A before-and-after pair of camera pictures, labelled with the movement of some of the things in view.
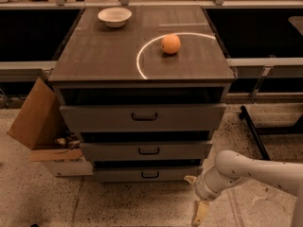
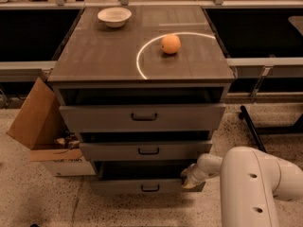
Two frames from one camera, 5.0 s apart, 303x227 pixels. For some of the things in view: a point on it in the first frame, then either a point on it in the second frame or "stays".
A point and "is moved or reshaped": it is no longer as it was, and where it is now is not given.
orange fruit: x=170 y=43 stays
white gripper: x=202 y=188 → x=196 y=173
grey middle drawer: x=145 y=150 stays
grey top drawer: x=143 y=117 stays
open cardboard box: x=39 y=126 stays
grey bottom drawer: x=130 y=174 is moved or reshaped
